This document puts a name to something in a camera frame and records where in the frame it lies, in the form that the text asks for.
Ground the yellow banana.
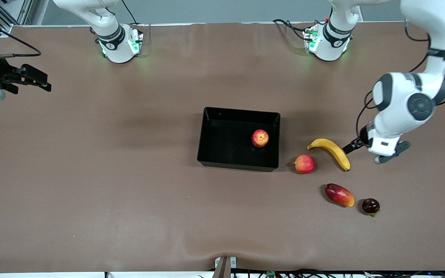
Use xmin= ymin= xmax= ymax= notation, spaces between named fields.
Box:
xmin=307 ymin=138 xmax=351 ymax=172

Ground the red apple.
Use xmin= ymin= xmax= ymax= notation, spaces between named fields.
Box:
xmin=251 ymin=129 xmax=269 ymax=149

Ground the black plastic box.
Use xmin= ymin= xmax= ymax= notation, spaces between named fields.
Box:
xmin=197 ymin=107 xmax=281 ymax=172

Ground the red mango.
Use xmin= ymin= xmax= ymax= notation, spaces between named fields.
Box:
xmin=325 ymin=183 xmax=355 ymax=208

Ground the red yellow round fruit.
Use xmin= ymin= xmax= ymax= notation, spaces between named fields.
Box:
xmin=293 ymin=154 xmax=316 ymax=174

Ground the dark purple small fruit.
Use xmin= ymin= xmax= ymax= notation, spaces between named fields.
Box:
xmin=362 ymin=198 xmax=380 ymax=217

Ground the brown table mat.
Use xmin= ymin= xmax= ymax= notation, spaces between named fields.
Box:
xmin=0 ymin=21 xmax=445 ymax=273

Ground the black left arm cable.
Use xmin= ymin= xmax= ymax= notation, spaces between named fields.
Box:
xmin=355 ymin=19 xmax=445 ymax=140

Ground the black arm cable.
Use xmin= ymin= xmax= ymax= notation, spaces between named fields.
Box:
xmin=355 ymin=19 xmax=445 ymax=140
xmin=0 ymin=11 xmax=42 ymax=59

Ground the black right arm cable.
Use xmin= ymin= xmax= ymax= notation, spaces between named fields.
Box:
xmin=0 ymin=11 xmax=42 ymax=59

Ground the aluminium frame profile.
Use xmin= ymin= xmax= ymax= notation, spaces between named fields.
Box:
xmin=0 ymin=0 xmax=34 ymax=37

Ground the black right base cable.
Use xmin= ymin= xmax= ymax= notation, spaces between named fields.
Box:
xmin=121 ymin=0 xmax=140 ymax=26

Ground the black base cable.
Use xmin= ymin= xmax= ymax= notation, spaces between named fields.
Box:
xmin=121 ymin=0 xmax=140 ymax=26
xmin=273 ymin=19 xmax=318 ymax=41

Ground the black left base cable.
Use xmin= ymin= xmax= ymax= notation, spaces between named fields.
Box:
xmin=273 ymin=19 xmax=318 ymax=41

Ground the metal table bracket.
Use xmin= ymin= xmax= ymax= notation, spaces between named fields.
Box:
xmin=214 ymin=256 xmax=237 ymax=278

